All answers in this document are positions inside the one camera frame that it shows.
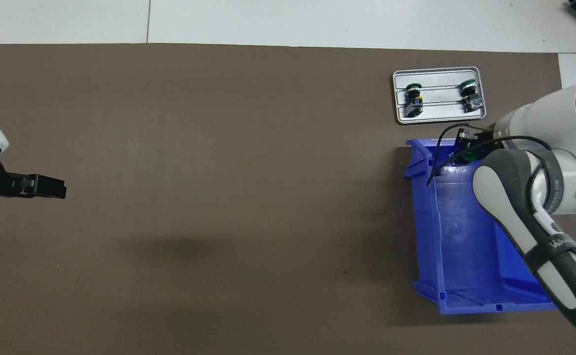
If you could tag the blue plastic storage bin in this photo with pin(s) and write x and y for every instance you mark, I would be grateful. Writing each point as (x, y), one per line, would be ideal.
(465, 246)

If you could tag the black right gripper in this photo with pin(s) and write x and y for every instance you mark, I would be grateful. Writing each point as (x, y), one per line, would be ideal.
(477, 139)

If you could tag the brown table mat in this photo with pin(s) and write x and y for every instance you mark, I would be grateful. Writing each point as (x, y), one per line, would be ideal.
(219, 123)

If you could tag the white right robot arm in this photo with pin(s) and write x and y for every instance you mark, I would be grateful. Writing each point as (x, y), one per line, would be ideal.
(563, 118)

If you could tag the green push button switch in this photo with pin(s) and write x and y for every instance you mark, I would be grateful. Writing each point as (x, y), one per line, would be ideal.
(413, 88)
(469, 157)
(469, 88)

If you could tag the grey metal tray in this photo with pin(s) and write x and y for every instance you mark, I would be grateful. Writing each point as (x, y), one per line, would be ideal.
(440, 111)

